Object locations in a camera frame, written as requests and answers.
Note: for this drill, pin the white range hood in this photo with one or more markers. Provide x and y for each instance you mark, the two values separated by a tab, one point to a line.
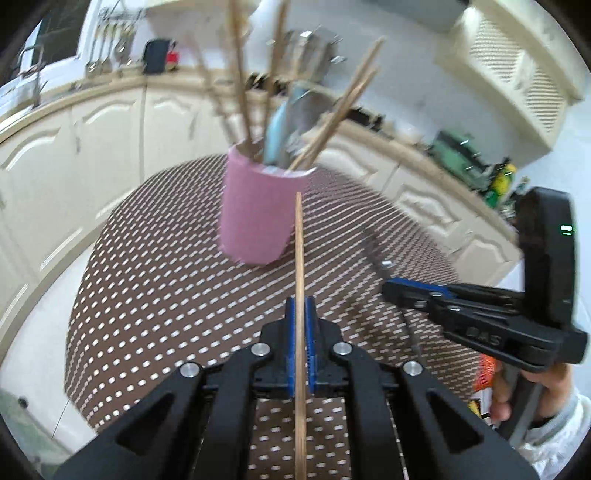
517	56

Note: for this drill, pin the dark blue kettle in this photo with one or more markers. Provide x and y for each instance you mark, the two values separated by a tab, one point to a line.
155	56

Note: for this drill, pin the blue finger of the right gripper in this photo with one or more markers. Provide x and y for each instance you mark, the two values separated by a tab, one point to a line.
485	294
435	305

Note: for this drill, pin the pink utensil holder cup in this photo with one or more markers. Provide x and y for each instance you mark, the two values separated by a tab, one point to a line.
258	208

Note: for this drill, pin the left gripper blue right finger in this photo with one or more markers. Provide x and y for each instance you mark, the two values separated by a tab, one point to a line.
402	423

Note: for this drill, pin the brown polka dot tablecloth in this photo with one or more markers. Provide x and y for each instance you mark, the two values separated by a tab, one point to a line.
158	292

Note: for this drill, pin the green yellow bottle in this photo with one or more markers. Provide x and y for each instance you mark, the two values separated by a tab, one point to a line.
501	182

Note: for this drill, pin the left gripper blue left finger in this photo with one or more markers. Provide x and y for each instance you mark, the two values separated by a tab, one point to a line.
197	423

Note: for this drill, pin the stainless steel steamer pot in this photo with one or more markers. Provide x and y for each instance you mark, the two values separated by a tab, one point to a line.
316	49

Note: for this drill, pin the red container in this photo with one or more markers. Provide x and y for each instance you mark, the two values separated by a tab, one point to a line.
172	60

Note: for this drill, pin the green toaster oven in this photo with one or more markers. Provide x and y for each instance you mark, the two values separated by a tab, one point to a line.
459	155

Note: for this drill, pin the metal ladle in cup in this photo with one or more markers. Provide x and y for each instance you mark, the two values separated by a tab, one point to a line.
298	115

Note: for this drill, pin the kitchen faucet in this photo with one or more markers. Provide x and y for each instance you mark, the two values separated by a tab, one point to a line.
32	97

